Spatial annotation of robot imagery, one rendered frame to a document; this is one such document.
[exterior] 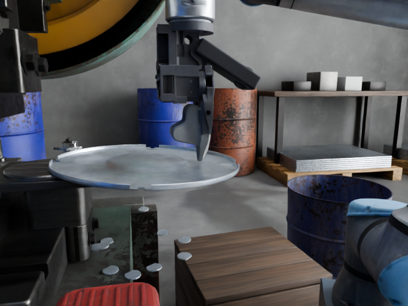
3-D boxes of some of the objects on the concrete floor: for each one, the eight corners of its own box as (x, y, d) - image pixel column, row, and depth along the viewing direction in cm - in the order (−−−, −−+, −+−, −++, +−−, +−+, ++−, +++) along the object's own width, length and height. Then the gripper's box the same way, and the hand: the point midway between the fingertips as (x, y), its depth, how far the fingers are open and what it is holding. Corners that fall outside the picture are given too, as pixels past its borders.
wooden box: (268, 303, 144) (271, 226, 137) (325, 374, 109) (333, 275, 102) (175, 323, 132) (173, 239, 126) (205, 410, 97) (205, 300, 90)
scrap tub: (343, 260, 180) (350, 172, 171) (404, 311, 140) (419, 198, 130) (268, 269, 172) (271, 176, 162) (310, 325, 131) (318, 206, 122)
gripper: (155, 28, 55) (158, 156, 59) (159, 17, 47) (163, 169, 51) (206, 30, 57) (206, 155, 61) (220, 20, 48) (219, 166, 52)
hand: (204, 153), depth 56 cm, fingers closed
